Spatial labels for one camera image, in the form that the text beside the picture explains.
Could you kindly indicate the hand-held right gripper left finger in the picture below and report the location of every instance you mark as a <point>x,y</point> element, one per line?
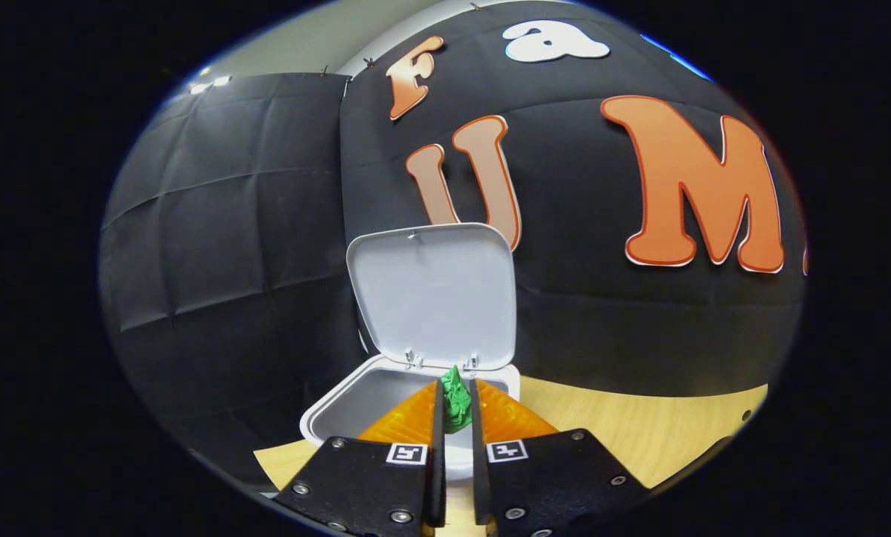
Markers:
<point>371,485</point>

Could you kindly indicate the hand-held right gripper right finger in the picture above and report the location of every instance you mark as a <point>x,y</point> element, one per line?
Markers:
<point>550,485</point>

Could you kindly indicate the green paper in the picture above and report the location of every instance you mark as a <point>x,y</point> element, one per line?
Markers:
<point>457,403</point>

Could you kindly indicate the white desktop garbage bin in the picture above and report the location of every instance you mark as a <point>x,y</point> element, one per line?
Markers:
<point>438,298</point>

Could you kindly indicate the wooden desktop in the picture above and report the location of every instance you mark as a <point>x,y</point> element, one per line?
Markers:
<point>639,432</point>

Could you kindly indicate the black backdrop cloth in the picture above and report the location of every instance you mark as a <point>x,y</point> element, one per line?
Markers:
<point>580,321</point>

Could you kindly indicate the black side cloth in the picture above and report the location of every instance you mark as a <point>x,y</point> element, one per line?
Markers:
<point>229,261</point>

